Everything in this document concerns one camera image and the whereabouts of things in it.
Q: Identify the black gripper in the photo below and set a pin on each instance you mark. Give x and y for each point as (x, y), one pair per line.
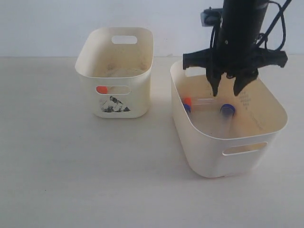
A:
(216, 64)

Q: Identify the blue-capped tube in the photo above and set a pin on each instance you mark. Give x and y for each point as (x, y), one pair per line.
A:
(226, 115)
(187, 108)

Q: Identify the orange-capped tube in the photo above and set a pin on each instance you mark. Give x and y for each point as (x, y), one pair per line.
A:
(193, 101)
(103, 89)

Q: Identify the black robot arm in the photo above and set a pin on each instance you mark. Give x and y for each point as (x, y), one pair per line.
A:
(246, 36)

